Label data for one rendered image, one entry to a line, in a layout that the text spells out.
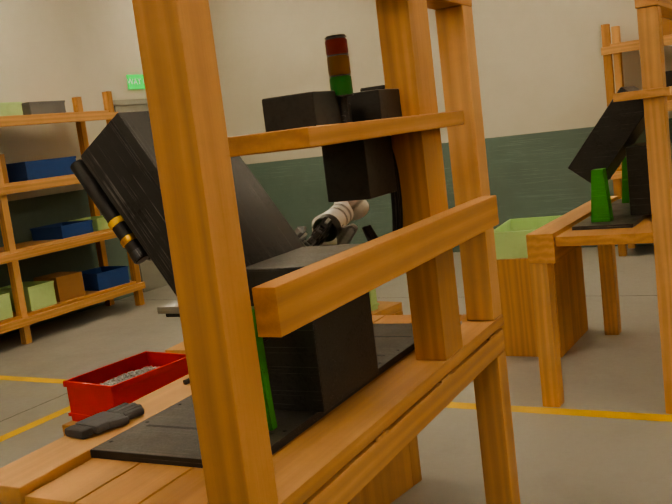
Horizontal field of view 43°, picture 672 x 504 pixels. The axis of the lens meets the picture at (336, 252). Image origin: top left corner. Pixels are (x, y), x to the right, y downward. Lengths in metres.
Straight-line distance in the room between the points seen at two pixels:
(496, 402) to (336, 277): 1.26
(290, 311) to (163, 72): 0.46
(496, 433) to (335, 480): 1.15
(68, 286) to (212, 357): 7.08
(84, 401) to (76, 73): 7.26
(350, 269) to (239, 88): 9.43
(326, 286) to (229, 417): 0.33
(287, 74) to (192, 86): 9.28
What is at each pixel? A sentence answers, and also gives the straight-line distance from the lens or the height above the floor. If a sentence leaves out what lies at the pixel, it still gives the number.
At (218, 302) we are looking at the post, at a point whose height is 1.27.
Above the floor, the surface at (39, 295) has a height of 0.38.
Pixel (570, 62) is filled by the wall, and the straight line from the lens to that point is 9.27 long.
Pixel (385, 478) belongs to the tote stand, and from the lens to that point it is 3.59.
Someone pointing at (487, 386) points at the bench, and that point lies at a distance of 2.81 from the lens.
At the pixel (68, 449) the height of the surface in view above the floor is 0.90.
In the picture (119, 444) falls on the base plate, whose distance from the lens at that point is 2.00.
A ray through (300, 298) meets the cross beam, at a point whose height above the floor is 1.24.
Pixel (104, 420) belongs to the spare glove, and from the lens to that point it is 2.11.
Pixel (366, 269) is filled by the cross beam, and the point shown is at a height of 1.23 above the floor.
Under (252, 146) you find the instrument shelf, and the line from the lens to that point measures 1.69.
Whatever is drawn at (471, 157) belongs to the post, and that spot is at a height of 1.40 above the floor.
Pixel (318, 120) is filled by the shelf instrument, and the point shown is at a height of 1.55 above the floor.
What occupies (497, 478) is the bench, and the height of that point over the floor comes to 0.35.
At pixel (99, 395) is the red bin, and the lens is 2.48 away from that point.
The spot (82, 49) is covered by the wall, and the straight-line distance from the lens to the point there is 9.70.
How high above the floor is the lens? 1.52
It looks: 8 degrees down
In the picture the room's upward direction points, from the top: 7 degrees counter-clockwise
